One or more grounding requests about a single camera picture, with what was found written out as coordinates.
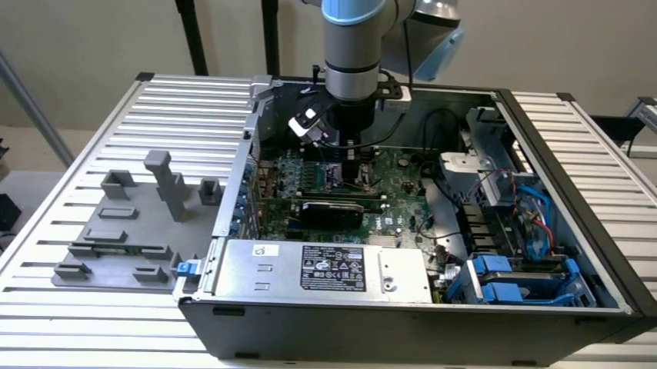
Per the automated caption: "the open black PC case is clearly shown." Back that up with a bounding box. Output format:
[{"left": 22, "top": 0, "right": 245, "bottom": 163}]
[{"left": 172, "top": 75, "right": 649, "bottom": 363}]

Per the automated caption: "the silver metal drive cage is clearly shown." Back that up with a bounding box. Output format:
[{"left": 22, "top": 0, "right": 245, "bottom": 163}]
[{"left": 438, "top": 106, "right": 540, "bottom": 209}]

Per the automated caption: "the silver power supply unit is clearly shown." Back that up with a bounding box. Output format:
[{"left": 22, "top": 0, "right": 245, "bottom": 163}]
[{"left": 203, "top": 238, "right": 438, "bottom": 305}]

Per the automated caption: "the black cable bracket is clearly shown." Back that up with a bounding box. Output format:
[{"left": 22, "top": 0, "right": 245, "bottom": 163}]
[{"left": 375, "top": 73, "right": 406, "bottom": 101}]

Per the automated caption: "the black box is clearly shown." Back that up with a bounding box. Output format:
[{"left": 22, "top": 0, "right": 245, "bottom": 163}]
[{"left": 0, "top": 192, "right": 22, "bottom": 232}]

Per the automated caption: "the blue disk bay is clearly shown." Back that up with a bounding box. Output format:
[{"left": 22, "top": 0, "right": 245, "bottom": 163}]
[{"left": 444, "top": 251, "right": 587, "bottom": 307}]

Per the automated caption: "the blue flat data wire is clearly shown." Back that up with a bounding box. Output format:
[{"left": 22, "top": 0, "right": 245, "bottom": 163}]
[{"left": 515, "top": 184, "right": 557, "bottom": 264}]

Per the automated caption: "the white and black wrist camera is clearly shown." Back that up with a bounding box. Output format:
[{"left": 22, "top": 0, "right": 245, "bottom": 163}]
[{"left": 285, "top": 106, "right": 331, "bottom": 148}]

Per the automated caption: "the black stand pole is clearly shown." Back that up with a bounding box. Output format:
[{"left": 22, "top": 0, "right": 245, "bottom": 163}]
[
  {"left": 259, "top": 0, "right": 281, "bottom": 76},
  {"left": 173, "top": 0, "right": 211, "bottom": 76}
]

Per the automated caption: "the black camera cable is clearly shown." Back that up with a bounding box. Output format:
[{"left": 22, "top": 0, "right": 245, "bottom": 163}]
[{"left": 316, "top": 111, "right": 407, "bottom": 150}]

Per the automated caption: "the green motherboard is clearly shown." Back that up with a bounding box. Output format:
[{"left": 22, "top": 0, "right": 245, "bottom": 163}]
[{"left": 249, "top": 147, "right": 463, "bottom": 271}]

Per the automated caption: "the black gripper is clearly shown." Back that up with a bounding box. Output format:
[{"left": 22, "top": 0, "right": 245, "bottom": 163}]
[{"left": 327, "top": 98, "right": 376, "bottom": 182}]

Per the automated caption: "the red data wire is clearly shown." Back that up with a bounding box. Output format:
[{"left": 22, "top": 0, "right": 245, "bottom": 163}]
[{"left": 530, "top": 217, "right": 559, "bottom": 256}]

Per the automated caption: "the CPU socket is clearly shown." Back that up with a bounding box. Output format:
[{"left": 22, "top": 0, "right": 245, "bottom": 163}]
[{"left": 305, "top": 160, "right": 382, "bottom": 191}]

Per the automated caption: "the green RAM stick in slot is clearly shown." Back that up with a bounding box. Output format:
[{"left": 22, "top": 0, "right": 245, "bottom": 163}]
[{"left": 292, "top": 188, "right": 387, "bottom": 202}]

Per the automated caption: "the thin red arm cable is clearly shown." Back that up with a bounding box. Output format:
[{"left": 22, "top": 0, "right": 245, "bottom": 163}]
[{"left": 400, "top": 18, "right": 418, "bottom": 90}]

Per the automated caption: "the green RAM stick on rack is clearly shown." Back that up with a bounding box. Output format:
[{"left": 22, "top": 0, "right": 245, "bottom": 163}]
[{"left": 94, "top": 244, "right": 171, "bottom": 256}]

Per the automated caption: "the aluminium frame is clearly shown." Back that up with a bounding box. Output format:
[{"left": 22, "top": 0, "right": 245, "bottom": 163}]
[{"left": 618, "top": 95, "right": 657, "bottom": 159}]

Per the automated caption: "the grey parts rack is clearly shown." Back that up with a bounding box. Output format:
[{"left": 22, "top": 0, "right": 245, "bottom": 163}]
[{"left": 50, "top": 149, "right": 228, "bottom": 290}]

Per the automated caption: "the black looped wire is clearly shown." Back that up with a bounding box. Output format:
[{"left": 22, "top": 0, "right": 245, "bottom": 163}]
[{"left": 422, "top": 108, "right": 463, "bottom": 156}]

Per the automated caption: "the grey metal pole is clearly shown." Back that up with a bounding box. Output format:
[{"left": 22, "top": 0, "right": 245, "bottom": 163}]
[{"left": 0, "top": 48, "right": 76, "bottom": 168}]

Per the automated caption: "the black graphics card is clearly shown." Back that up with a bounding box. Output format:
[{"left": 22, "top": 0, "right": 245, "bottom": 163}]
[{"left": 295, "top": 199, "right": 366, "bottom": 228}]

